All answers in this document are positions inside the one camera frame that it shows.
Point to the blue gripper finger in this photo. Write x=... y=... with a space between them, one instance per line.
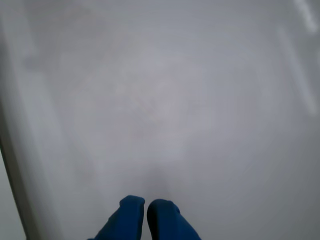
x=167 y=222
x=125 y=220

